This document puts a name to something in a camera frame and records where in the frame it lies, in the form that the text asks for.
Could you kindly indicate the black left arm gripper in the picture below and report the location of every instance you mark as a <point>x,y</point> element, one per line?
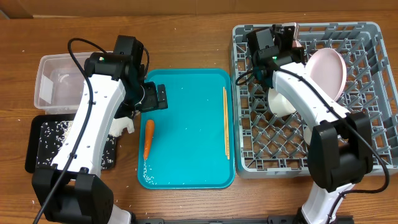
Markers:
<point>151,102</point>

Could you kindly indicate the orange carrot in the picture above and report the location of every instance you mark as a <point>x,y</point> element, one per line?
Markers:
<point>149,134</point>

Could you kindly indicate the white tissue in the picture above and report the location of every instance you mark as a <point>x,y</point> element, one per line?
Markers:
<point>118,125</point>

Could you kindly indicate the cream bowl with food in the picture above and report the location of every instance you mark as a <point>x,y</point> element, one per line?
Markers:
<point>278,104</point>

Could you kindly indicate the white plastic cup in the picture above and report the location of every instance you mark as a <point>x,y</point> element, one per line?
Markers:
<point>307,135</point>

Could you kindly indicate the large white plate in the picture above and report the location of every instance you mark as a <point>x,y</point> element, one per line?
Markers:
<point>327,69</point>

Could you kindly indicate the pink bowl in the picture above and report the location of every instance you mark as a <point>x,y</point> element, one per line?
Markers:
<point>296,44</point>

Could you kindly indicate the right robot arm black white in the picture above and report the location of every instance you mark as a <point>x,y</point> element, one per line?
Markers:
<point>305,104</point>

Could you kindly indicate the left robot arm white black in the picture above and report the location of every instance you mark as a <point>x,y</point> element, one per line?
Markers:
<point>70,190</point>

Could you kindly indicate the black waste tray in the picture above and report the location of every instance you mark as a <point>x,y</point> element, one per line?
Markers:
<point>32,149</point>

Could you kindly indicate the grey dishwasher rack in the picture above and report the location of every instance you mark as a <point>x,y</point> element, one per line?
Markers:
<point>271,147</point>

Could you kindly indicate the teal plastic tray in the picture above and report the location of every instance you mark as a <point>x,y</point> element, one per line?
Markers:
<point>187,149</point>

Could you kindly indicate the wooden chopstick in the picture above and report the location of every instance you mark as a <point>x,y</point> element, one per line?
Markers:
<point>226,125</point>
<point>224,119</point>

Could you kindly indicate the clear plastic bin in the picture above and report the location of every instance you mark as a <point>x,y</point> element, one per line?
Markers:
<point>59,85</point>

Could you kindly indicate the food scraps and rice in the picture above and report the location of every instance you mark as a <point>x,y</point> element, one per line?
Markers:
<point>52,136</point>

